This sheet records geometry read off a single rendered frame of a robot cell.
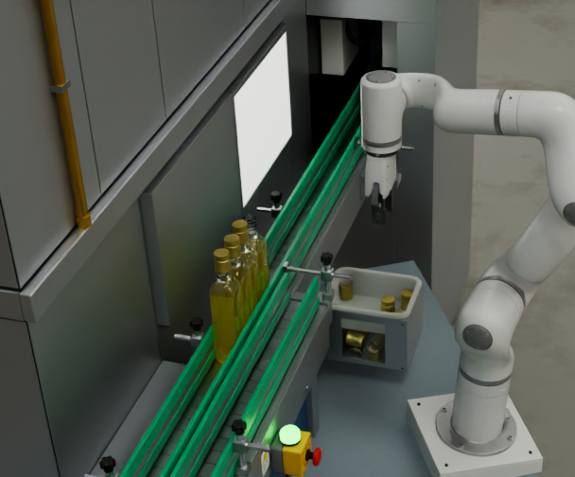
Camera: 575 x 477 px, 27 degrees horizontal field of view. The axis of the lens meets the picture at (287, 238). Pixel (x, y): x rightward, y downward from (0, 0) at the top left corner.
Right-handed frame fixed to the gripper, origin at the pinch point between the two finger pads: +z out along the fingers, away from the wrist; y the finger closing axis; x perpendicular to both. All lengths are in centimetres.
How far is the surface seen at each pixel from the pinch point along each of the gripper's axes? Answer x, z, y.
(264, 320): -23.6, 23.7, 14.8
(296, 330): -16.2, 25.4, 14.5
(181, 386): -33, 24, 41
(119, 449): -42, 31, 54
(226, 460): -16, 24, 59
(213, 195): -42.0, 5.3, -5.3
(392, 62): -23, 13, -100
